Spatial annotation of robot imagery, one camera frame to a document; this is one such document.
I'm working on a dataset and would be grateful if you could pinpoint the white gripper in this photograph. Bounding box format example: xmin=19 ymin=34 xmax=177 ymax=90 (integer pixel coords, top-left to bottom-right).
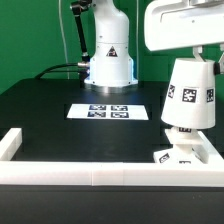
xmin=144 ymin=0 xmax=224 ymax=74

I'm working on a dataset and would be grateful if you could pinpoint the white lamp shade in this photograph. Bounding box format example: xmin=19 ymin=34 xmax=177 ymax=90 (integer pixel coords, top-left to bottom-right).
xmin=161 ymin=58 xmax=215 ymax=129

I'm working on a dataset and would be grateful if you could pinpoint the white lamp base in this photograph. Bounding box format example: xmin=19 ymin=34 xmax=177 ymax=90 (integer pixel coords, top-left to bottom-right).
xmin=153 ymin=128 xmax=203 ymax=164

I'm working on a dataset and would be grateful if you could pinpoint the white lamp bulb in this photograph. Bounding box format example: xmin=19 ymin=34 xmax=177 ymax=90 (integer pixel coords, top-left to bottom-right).
xmin=171 ymin=126 xmax=195 ymax=134

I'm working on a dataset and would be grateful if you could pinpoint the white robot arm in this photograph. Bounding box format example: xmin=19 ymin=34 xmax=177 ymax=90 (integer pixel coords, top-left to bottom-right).
xmin=85 ymin=0 xmax=224 ymax=91

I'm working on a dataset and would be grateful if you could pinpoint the white U-shaped fence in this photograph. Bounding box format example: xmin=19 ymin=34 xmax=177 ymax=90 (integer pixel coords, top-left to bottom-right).
xmin=0 ymin=128 xmax=224 ymax=187

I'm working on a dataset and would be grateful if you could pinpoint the white marker sheet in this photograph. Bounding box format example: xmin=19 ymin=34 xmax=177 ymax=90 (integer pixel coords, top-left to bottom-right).
xmin=67 ymin=104 xmax=148 ymax=120

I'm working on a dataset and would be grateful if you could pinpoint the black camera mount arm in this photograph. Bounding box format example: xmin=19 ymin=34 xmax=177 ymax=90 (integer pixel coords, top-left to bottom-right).
xmin=70 ymin=0 xmax=92 ymax=62

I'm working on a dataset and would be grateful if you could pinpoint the white hanging cable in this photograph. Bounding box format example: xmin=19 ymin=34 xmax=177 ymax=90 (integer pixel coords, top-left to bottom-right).
xmin=58 ymin=0 xmax=71 ymax=80

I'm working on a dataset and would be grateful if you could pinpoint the black cable bundle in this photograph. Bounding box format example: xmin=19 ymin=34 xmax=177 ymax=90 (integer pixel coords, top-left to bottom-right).
xmin=32 ymin=61 xmax=88 ymax=82

